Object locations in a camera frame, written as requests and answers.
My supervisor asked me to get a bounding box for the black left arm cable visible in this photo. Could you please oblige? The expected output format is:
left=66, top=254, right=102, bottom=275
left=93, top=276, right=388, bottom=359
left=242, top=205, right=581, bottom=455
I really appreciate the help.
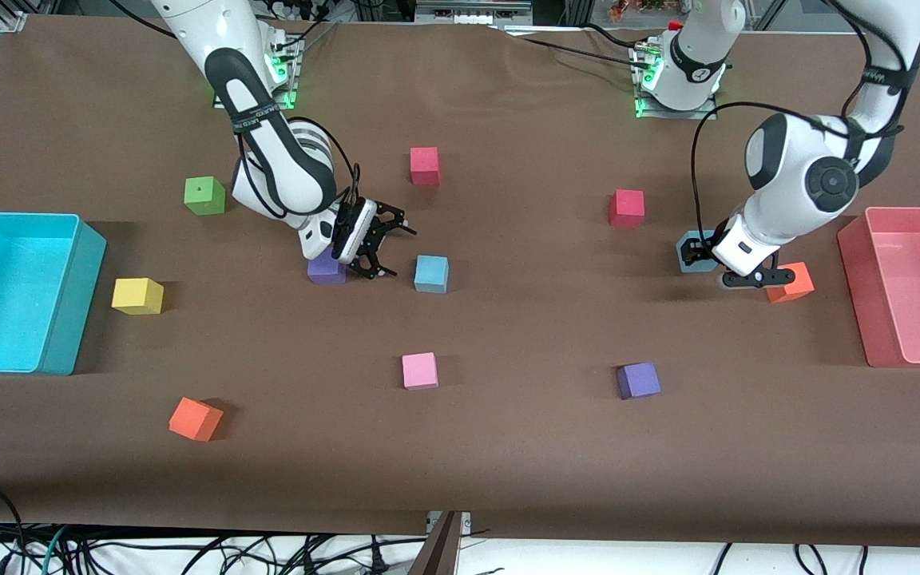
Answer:
left=690, top=0, right=920, bottom=240

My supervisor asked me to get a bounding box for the black base cable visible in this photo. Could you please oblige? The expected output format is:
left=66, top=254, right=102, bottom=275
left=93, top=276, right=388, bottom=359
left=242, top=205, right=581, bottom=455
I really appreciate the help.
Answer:
left=492, top=22, right=646, bottom=69

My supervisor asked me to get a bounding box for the teal floor cable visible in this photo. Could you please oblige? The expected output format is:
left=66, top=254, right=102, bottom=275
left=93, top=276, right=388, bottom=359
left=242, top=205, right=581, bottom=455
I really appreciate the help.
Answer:
left=39, top=525, right=71, bottom=575

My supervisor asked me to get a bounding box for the white power strip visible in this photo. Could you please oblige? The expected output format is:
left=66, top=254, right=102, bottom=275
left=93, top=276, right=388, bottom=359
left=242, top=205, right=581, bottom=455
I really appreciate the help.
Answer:
left=414, top=0, right=534, bottom=26

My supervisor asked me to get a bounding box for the pink foam block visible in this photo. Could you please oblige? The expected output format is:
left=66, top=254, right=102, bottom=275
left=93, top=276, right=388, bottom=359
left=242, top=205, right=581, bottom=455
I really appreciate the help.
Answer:
left=402, top=352, right=439, bottom=391

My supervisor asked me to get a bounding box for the green foam block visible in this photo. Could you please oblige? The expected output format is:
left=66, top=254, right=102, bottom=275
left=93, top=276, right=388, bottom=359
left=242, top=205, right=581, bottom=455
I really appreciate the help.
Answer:
left=184, top=176, right=227, bottom=216

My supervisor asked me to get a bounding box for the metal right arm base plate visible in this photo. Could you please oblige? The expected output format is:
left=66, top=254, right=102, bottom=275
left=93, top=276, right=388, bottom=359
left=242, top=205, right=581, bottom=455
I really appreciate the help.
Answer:
left=212, top=32, right=302, bottom=111

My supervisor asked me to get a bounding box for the light blue foam block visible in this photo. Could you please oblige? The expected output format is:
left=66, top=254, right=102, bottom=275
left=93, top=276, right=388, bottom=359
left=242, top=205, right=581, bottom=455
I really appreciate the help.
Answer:
left=414, top=255, right=450, bottom=295
left=676, top=230, right=718, bottom=275

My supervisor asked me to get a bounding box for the pink plastic bin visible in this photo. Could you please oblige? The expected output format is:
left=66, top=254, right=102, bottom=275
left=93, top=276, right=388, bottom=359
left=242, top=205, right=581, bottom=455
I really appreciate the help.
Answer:
left=837, top=206, right=920, bottom=368

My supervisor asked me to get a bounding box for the yellow foam block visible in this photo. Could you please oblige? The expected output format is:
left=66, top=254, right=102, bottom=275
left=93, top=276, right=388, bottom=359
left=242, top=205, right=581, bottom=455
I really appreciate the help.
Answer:
left=112, top=278, right=165, bottom=315

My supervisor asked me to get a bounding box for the dark support bar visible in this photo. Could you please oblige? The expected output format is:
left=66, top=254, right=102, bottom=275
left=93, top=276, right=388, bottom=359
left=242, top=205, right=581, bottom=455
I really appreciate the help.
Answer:
left=408, top=512, right=462, bottom=575

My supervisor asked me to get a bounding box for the brown table cover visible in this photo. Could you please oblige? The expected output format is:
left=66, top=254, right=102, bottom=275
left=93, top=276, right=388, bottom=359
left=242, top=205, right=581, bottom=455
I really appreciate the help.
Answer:
left=0, top=14, right=920, bottom=549

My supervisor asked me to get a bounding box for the orange foam block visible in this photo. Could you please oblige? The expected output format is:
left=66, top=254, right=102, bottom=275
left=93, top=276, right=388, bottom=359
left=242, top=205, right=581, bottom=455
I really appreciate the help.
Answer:
left=765, top=261, right=815, bottom=304
left=169, top=397, right=224, bottom=442

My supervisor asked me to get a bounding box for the purple foam block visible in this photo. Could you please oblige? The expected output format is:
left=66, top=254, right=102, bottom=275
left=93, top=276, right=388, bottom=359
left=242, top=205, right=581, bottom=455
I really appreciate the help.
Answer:
left=617, top=362, right=661, bottom=400
left=307, top=252, right=347, bottom=286

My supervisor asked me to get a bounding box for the red foam block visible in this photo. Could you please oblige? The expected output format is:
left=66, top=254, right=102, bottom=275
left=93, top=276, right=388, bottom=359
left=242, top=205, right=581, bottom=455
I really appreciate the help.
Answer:
left=410, top=146, right=441, bottom=186
left=609, top=189, right=645, bottom=228

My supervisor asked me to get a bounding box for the small metal table clamp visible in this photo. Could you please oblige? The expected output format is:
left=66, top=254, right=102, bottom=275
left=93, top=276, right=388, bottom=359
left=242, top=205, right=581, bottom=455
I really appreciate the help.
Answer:
left=426, top=511, right=474, bottom=534

